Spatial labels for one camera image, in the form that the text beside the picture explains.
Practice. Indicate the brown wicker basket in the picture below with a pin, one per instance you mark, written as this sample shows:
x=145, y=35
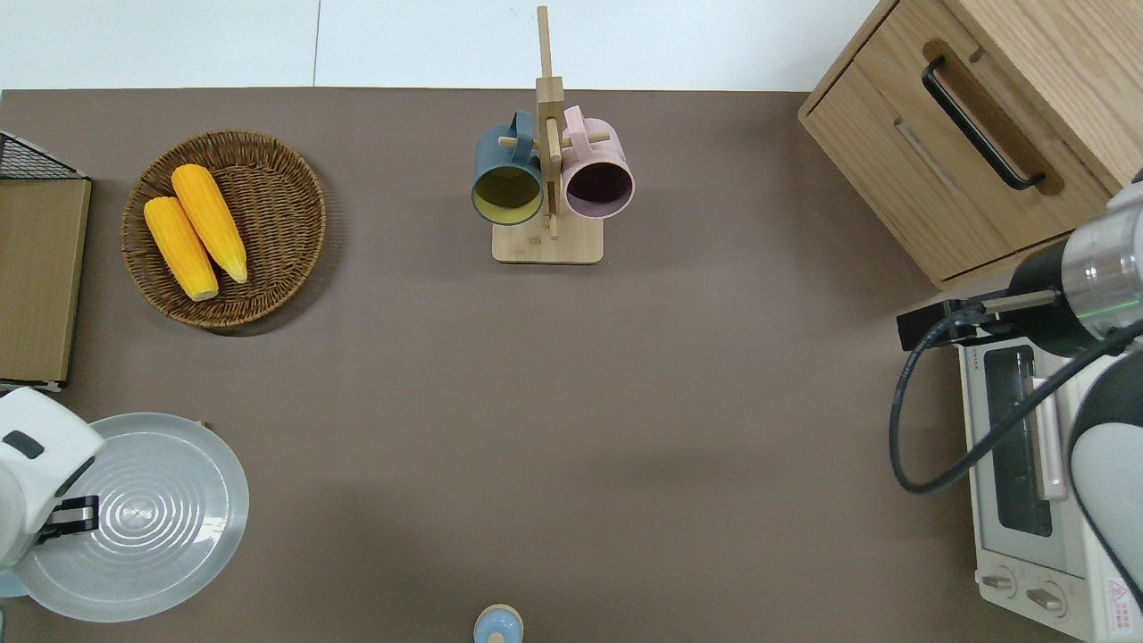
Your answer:
x=277, y=214

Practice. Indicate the wooden mug tree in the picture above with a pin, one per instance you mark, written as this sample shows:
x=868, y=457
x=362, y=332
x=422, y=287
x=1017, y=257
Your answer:
x=546, y=246

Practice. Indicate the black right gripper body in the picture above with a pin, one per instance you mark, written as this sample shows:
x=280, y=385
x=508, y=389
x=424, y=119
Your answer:
x=938, y=323

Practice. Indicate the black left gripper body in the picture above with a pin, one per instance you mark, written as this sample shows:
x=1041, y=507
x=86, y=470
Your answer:
x=54, y=527

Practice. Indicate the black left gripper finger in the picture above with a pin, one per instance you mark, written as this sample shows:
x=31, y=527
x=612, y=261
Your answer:
x=80, y=515

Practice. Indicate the brown table mat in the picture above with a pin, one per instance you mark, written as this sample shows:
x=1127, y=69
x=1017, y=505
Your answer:
x=580, y=429

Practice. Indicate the wooden drawer cabinet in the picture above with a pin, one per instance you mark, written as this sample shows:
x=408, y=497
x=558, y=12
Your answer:
x=893, y=134

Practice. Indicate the gray plate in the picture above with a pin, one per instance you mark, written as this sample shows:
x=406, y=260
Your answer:
x=161, y=518

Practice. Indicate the blue bell with wooden base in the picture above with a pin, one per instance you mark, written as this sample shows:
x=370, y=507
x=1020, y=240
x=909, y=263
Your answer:
x=497, y=625

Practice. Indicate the white toaster oven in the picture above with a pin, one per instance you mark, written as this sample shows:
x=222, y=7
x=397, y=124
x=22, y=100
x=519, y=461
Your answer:
x=1018, y=536

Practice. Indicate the dark blue mug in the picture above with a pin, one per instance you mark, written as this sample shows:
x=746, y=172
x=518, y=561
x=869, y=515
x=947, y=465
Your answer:
x=505, y=187

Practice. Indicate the yellow corn cob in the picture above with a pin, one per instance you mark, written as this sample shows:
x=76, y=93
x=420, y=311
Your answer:
x=179, y=250
x=210, y=223

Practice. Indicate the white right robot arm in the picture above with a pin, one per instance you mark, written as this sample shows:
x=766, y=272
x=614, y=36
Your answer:
x=1098, y=277

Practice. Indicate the pink mug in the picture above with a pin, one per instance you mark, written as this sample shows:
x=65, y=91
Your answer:
x=600, y=183

